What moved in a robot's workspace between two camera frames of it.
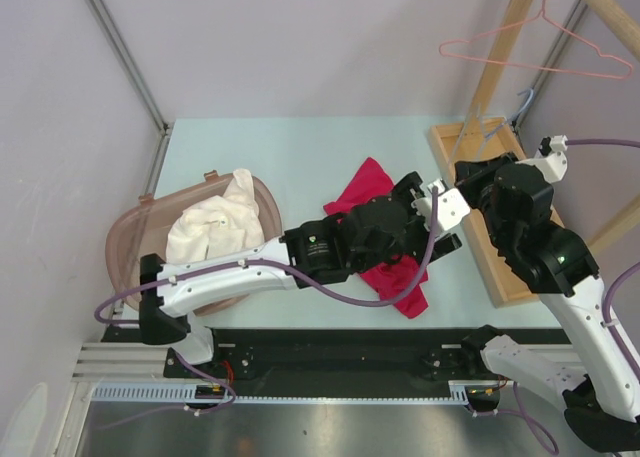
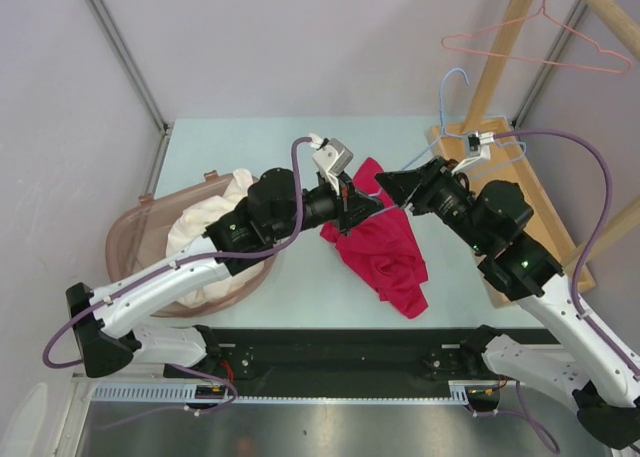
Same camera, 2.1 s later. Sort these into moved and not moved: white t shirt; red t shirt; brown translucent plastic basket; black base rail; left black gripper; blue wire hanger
Moved: blue wire hanger; left black gripper
Not moved: brown translucent plastic basket; red t shirt; black base rail; white t shirt
